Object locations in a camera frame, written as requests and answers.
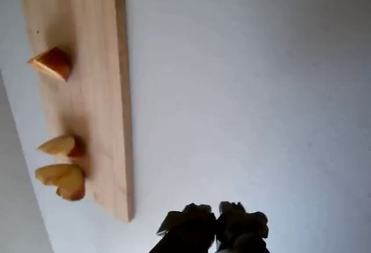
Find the wooden cutting board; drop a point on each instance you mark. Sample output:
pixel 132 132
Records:
pixel 95 91

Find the apple slice with red skin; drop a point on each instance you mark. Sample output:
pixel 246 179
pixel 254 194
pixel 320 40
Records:
pixel 53 62

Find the wide yellow apple slice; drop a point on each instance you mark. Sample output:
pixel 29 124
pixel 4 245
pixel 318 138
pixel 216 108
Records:
pixel 69 183

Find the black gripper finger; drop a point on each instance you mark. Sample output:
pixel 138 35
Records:
pixel 188 230
pixel 240 230

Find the small yellow apple slice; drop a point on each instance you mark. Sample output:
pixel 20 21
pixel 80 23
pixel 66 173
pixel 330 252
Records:
pixel 59 146

